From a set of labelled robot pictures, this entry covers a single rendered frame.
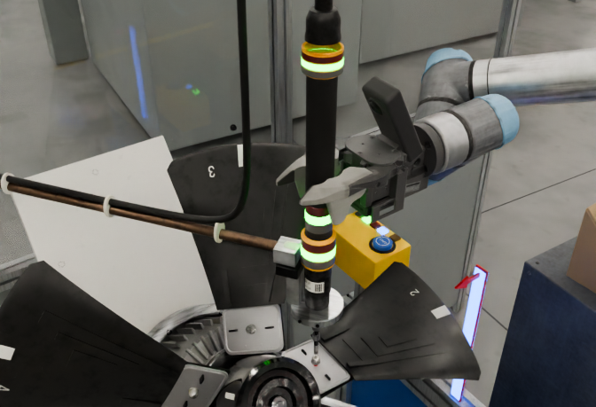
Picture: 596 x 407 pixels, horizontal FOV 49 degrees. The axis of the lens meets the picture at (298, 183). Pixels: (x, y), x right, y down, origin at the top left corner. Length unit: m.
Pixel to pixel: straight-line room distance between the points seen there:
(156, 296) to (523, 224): 2.49
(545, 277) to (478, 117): 0.65
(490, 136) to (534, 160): 3.01
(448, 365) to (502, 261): 2.09
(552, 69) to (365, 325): 0.46
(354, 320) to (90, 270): 0.42
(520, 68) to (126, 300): 0.70
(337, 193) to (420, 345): 0.38
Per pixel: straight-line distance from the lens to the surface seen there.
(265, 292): 0.90
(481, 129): 0.88
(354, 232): 1.37
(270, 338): 0.91
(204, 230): 0.86
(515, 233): 3.28
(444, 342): 1.05
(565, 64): 1.00
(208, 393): 0.90
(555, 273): 1.48
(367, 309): 1.04
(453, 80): 1.03
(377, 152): 0.78
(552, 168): 3.86
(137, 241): 1.10
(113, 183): 1.11
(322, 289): 0.83
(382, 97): 0.74
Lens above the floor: 1.91
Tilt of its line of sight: 33 degrees down
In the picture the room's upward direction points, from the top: straight up
